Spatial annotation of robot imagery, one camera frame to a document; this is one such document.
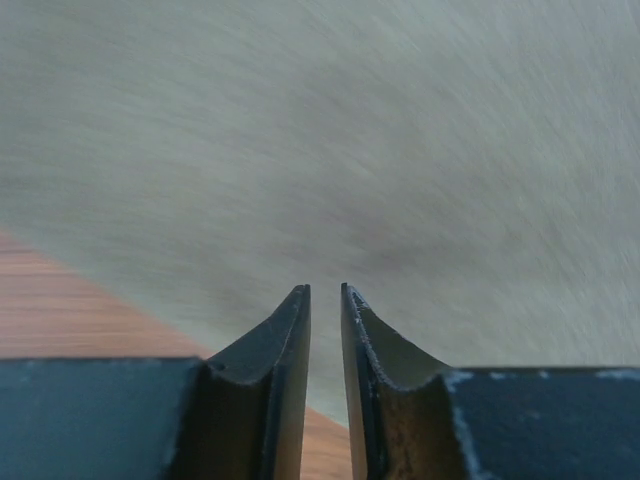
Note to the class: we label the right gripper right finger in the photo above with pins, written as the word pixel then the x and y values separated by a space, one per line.
pixel 399 411

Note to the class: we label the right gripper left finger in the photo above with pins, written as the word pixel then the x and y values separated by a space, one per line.
pixel 246 415

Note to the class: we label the brown cloth napkin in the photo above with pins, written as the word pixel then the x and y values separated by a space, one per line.
pixel 471 167

